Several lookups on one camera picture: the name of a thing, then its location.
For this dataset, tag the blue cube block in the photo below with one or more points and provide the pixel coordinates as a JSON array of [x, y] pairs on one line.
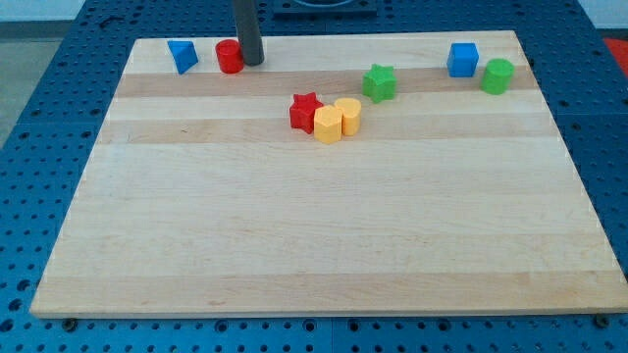
[[462, 59]]

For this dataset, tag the green cylinder block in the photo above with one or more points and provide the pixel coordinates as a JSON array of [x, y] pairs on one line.
[[497, 76]]

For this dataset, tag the red star block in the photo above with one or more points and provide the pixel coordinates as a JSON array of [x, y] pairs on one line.
[[302, 111]]

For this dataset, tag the blue triangular prism block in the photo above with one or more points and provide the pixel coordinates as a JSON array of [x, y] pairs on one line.
[[184, 55]]

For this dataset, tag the green star block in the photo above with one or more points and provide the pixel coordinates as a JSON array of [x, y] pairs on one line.
[[379, 83]]

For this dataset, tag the light wooden board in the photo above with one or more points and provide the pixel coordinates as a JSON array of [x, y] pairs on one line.
[[198, 199]]

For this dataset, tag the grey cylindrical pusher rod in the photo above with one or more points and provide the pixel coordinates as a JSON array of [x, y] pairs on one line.
[[248, 32]]

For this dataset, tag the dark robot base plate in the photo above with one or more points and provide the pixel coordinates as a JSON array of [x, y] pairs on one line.
[[292, 8]]

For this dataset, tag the red cylinder block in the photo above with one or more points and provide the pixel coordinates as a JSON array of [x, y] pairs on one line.
[[229, 56]]

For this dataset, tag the yellow hexagon block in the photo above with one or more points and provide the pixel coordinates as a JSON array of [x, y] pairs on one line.
[[327, 124]]

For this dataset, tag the yellow heart block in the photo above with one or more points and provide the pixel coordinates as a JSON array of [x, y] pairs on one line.
[[351, 109]]

